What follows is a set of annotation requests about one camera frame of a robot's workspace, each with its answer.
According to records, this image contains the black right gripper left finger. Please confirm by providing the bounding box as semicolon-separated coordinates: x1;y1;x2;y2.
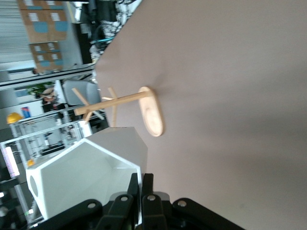
30;172;142;230

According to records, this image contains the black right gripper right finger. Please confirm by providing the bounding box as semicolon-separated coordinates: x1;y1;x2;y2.
141;172;247;230

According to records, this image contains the white faceted cup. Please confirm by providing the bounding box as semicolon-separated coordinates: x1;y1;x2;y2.
25;126;149;227

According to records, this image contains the wooden cup rack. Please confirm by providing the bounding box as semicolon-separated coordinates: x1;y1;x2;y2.
71;86;165;138

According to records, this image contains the grey chair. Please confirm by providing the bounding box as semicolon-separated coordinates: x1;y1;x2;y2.
62;80;101;107

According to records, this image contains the brown table cover sheet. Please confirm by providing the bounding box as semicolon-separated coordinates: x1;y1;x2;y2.
94;0;307;230

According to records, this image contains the yellow hard hat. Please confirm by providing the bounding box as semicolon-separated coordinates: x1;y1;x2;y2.
6;112;24;125

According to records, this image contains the brown cardboard box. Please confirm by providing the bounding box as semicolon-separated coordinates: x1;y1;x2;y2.
28;42;65;74
18;0;70;43

